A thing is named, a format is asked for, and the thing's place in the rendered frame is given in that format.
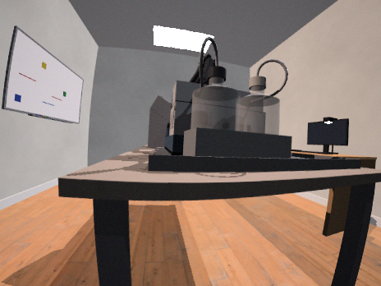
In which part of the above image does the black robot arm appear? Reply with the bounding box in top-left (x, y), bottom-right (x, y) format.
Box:
top-left (189, 53), bottom-right (215, 85)

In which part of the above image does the grey bottle with black cap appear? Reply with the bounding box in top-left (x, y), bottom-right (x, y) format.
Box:
top-left (190, 66), bottom-right (241, 131)

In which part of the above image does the black curved hose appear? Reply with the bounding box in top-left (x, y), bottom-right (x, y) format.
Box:
top-left (200, 36), bottom-right (218, 88)

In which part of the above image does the translucent grey bottle with cap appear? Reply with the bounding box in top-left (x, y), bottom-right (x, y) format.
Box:
top-left (239, 76), bottom-right (280, 135)

